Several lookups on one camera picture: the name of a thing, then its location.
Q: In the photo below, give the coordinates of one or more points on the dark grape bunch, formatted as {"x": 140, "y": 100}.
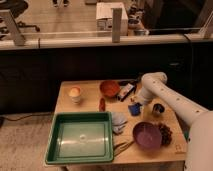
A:
{"x": 166, "y": 134}

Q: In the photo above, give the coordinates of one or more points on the light blue cloth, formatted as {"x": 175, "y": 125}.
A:
{"x": 118, "y": 121}

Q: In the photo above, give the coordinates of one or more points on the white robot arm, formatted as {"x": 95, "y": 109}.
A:
{"x": 199, "y": 156}

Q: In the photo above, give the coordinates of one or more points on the orange bowl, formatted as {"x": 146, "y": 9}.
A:
{"x": 109, "y": 88}

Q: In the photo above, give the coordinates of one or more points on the green plastic tray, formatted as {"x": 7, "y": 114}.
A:
{"x": 80, "y": 138}

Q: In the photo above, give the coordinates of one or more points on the purple bowl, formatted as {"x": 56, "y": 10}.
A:
{"x": 147, "y": 136}

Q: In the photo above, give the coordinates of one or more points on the yellow-green tongs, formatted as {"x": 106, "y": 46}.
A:
{"x": 119, "y": 148}

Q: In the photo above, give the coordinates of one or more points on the blue tool beside table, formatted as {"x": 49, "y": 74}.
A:
{"x": 186, "y": 135}

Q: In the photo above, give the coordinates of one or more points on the blue sponge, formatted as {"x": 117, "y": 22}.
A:
{"x": 135, "y": 109}

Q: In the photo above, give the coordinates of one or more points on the white cardboard box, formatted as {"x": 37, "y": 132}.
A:
{"x": 104, "y": 16}

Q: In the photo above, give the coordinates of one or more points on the small red object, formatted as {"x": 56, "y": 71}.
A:
{"x": 102, "y": 105}

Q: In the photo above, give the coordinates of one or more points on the white cup with orange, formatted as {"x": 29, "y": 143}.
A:
{"x": 75, "y": 94}

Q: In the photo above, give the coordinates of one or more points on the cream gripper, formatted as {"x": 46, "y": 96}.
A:
{"x": 141, "y": 100}

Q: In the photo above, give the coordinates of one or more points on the small dark cup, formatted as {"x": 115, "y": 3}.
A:
{"x": 158, "y": 109}

